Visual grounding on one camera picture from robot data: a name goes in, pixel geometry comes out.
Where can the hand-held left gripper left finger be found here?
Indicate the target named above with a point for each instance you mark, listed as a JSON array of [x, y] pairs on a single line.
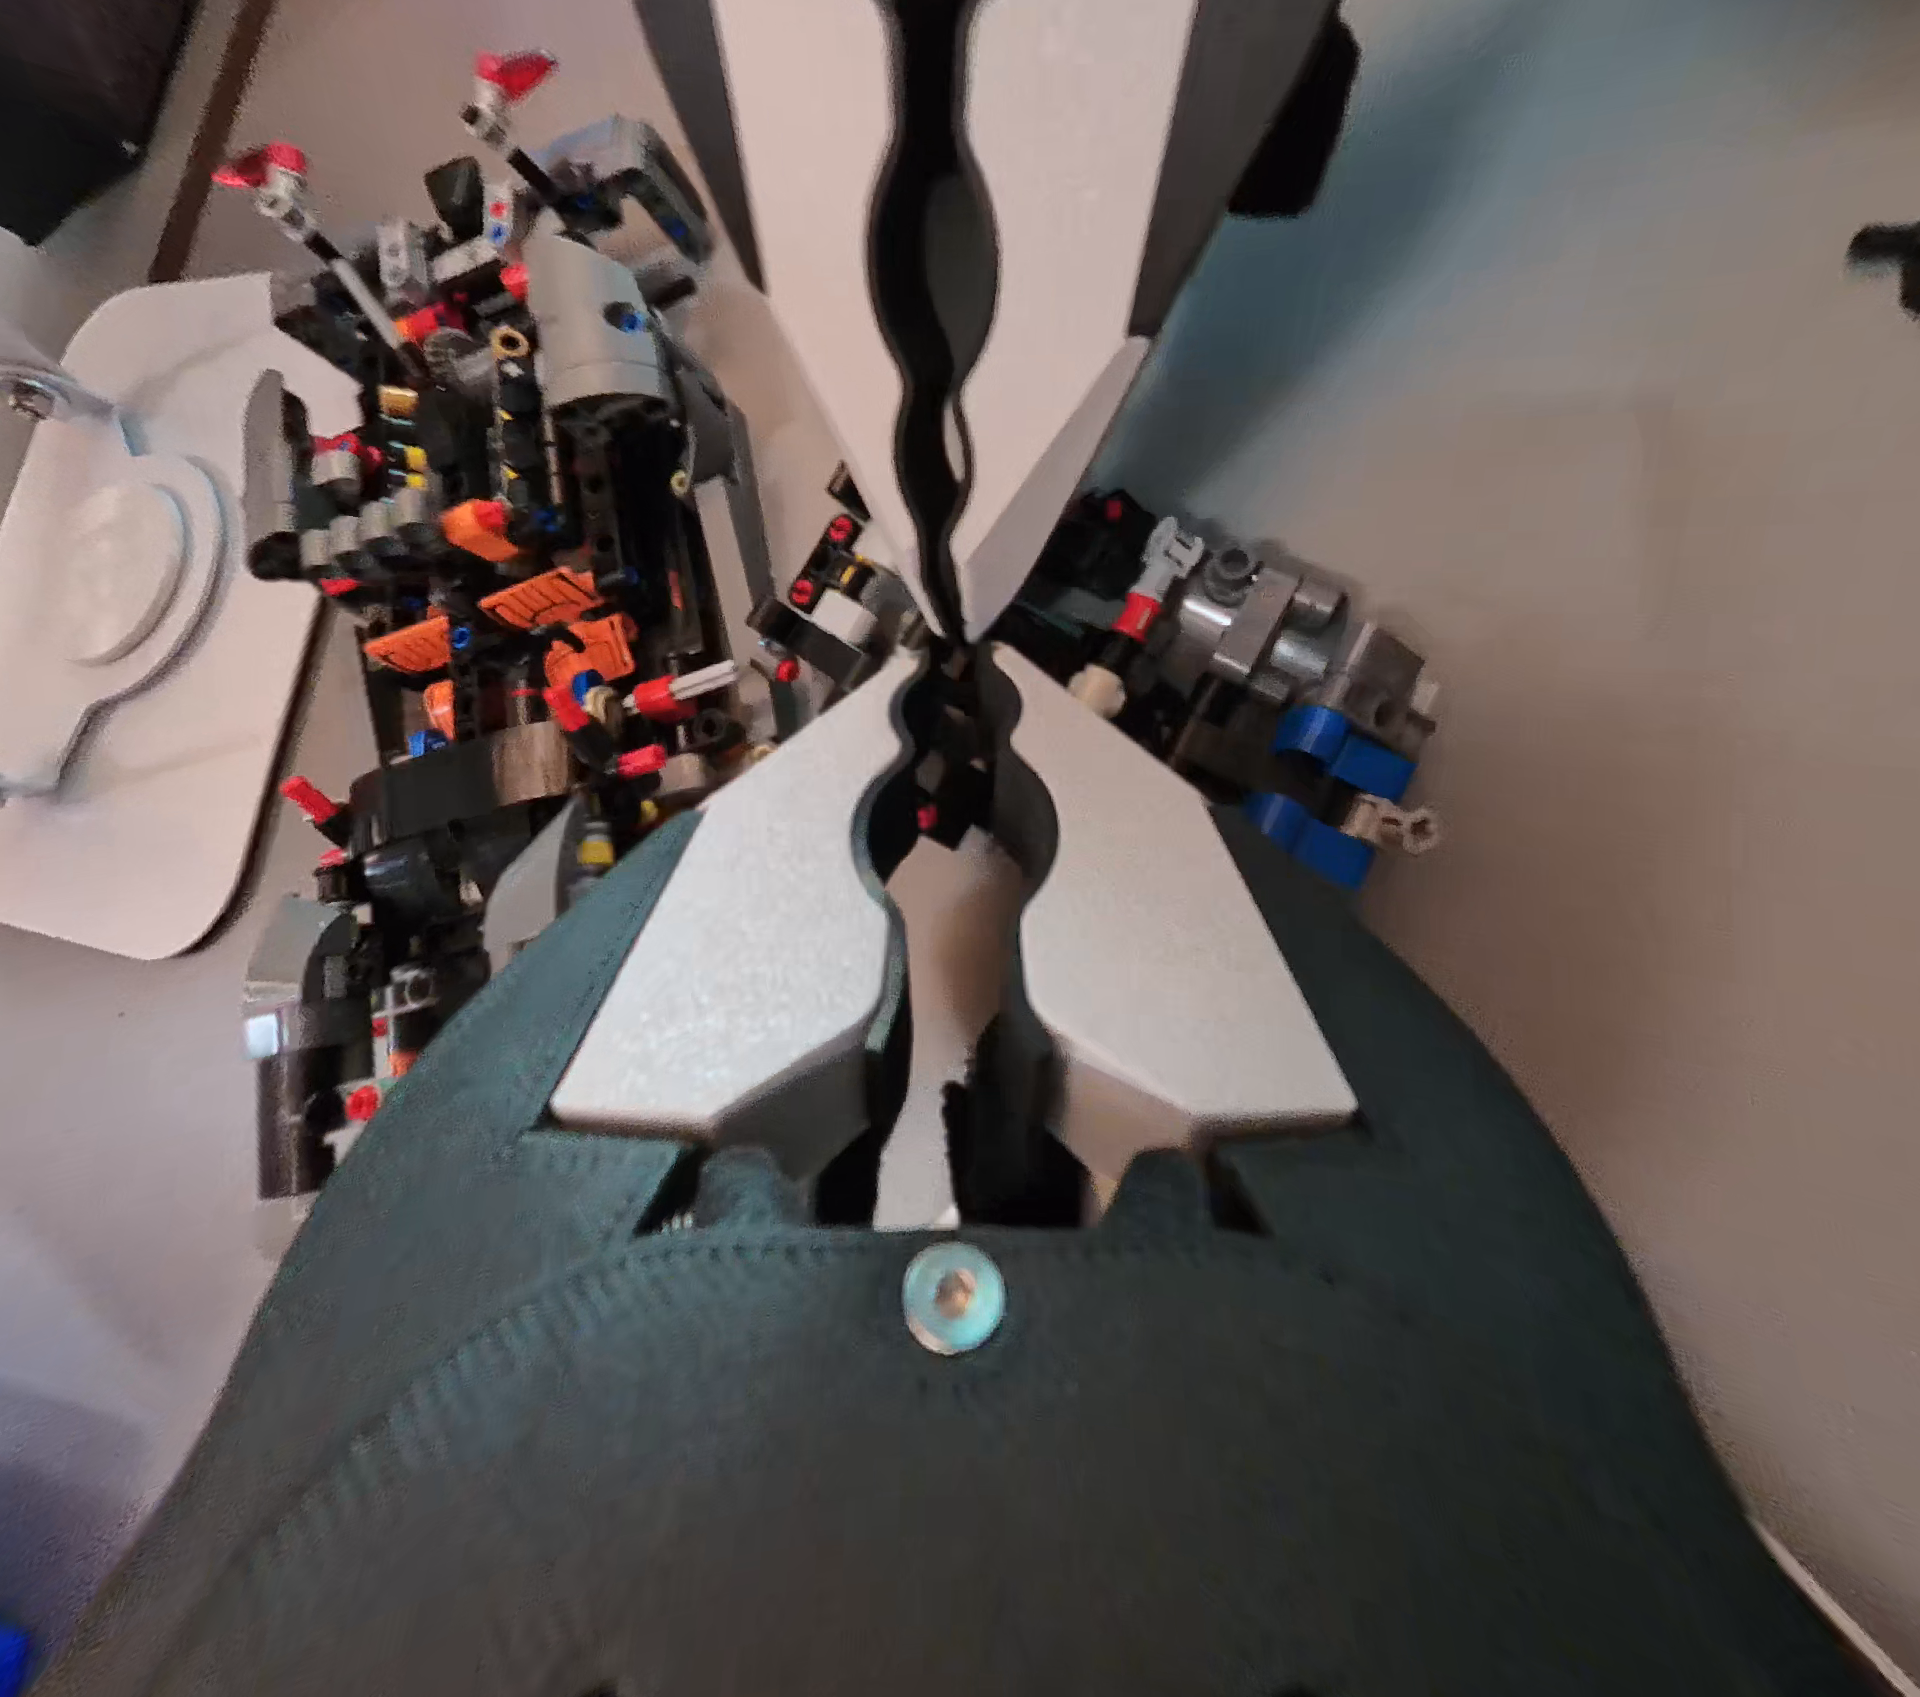
[[735, 976]]

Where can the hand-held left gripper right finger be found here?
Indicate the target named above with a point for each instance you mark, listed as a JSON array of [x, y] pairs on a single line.
[[1184, 976]]

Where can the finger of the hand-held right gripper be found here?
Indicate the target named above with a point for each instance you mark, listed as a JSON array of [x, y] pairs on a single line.
[[794, 152], [1081, 152]]

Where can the grey blue lego wing assembly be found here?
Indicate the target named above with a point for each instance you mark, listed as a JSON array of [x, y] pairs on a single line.
[[1275, 633]]

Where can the large lego car chassis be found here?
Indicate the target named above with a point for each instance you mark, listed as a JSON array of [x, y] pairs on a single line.
[[494, 453]]

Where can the black lego connector piece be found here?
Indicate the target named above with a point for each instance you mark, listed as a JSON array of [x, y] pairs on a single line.
[[1890, 265]]

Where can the white book stand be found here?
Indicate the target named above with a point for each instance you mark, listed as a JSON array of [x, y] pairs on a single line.
[[150, 676]]

